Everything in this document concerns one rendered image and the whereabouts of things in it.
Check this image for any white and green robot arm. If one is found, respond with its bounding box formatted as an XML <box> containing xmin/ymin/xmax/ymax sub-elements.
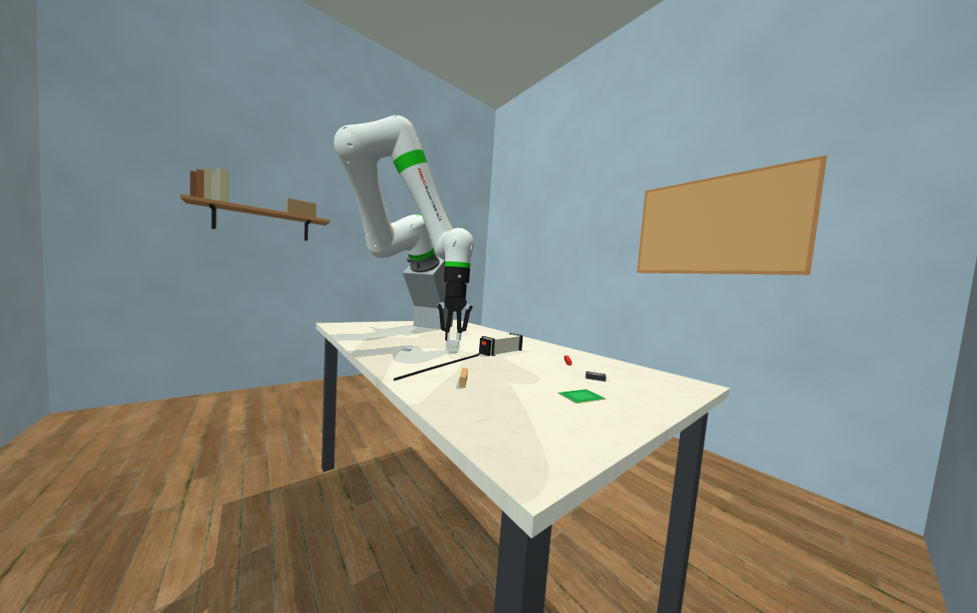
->
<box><xmin>334</xmin><ymin>115</ymin><xmax>474</xmax><ymax>284</ymax></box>

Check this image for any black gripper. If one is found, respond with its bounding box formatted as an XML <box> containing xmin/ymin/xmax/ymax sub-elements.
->
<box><xmin>437</xmin><ymin>283</ymin><xmax>473</xmax><ymax>351</ymax></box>

